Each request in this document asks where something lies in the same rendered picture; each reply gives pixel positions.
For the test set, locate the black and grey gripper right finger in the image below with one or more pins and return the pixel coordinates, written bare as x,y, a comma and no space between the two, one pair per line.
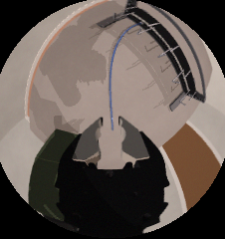
137,148

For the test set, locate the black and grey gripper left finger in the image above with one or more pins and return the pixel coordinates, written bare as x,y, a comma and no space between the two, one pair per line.
83,150

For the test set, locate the grey free-standing rack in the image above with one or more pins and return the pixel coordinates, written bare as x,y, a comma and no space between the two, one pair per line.
164,39

